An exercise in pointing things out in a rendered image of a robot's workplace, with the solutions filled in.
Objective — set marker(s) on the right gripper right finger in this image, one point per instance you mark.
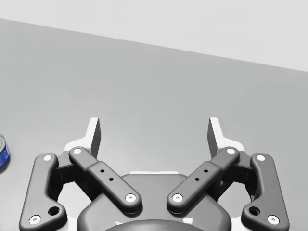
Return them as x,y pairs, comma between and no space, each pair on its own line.
199,179

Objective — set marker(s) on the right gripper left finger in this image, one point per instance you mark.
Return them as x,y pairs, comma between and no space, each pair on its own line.
108,179

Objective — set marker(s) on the blue flat can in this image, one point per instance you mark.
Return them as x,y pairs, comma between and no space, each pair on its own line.
3,154

